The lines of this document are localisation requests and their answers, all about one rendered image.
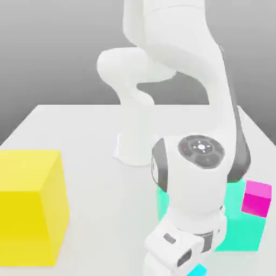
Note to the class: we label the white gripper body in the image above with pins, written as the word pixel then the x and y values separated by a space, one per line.
pixel 157 268

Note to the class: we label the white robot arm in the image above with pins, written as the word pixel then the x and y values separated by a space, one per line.
pixel 189 64

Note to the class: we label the small cyan cube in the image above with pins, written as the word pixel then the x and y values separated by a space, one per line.
pixel 198 271

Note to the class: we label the small magenta cube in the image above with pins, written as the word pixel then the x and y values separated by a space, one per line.
pixel 256 204

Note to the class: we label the large turquoise box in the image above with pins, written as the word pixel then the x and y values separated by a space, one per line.
pixel 239 232

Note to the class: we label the large yellow box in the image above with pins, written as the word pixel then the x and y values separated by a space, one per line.
pixel 23 220

